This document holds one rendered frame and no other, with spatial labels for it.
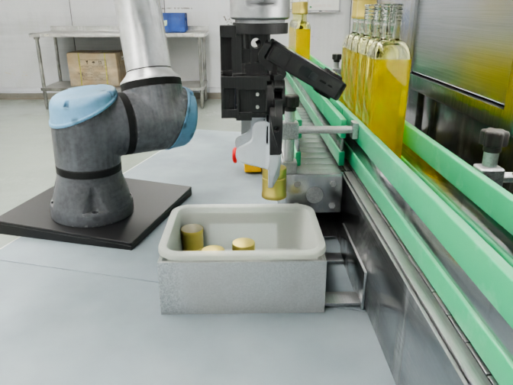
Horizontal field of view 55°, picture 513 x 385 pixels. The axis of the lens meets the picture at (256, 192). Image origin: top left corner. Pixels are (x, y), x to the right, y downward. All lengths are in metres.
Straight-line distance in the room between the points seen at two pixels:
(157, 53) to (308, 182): 0.38
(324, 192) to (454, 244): 0.40
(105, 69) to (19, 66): 1.46
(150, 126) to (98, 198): 0.16
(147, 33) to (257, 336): 0.59
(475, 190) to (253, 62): 0.30
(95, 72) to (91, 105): 5.53
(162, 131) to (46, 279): 0.33
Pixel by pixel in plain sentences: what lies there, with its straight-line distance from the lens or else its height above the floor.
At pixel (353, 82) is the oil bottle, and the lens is 0.90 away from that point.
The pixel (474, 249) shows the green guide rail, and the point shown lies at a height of 0.96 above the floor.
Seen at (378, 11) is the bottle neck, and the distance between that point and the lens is 0.84.
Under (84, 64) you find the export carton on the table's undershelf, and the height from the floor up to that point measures 0.52.
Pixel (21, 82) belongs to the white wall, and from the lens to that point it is 7.43.
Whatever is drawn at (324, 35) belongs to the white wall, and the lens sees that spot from 6.83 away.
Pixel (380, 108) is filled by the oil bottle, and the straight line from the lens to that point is 0.78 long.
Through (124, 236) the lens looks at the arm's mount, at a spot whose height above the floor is 0.77.
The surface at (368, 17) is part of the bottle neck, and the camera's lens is 0.90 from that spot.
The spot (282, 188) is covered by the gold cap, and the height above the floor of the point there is 0.90.
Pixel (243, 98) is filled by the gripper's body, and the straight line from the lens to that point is 0.63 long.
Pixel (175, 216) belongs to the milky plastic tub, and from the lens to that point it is 0.75.
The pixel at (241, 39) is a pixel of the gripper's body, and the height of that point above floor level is 1.10.
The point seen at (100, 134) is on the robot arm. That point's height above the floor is 0.93.
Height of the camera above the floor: 1.13
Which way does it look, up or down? 20 degrees down
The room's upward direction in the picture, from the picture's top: straight up
